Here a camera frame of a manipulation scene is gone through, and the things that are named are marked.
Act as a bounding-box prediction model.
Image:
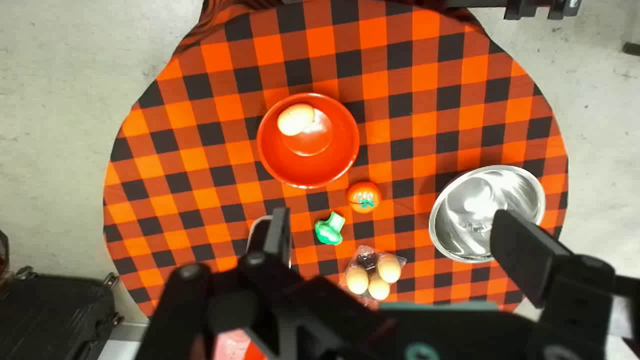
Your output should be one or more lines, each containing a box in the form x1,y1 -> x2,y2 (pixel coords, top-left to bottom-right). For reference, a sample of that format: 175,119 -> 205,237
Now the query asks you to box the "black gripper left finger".
250,206 -> 293,268

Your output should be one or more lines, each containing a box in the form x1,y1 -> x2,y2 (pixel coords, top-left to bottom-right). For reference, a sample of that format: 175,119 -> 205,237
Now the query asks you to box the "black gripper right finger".
490,208 -> 575,311

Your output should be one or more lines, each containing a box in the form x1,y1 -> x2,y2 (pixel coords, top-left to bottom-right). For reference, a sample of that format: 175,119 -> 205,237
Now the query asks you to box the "green toy vegetable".
312,211 -> 347,247

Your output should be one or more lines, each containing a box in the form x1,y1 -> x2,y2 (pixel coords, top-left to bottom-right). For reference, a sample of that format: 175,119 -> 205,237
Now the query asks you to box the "orange toy tomato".
345,180 -> 384,217

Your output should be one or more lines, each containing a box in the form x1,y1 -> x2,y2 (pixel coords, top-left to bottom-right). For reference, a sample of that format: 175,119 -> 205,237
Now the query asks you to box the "black suitcase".
0,267 -> 124,360

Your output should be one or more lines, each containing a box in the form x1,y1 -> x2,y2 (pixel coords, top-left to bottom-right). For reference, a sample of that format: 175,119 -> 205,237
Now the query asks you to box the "stainless steel bowl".
426,165 -> 548,264

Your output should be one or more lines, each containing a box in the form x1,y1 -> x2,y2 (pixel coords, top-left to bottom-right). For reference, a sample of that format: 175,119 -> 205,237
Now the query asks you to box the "orange black checked tablecloth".
100,0 -> 570,318

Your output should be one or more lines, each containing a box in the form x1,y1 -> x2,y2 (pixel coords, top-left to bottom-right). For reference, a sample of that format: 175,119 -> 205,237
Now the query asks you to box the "tan egg in bag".
365,277 -> 392,302
373,253 -> 404,286
344,264 -> 370,296

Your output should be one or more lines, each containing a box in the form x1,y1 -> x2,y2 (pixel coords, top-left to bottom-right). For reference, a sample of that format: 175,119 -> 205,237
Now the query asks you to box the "orange bowl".
253,91 -> 362,190

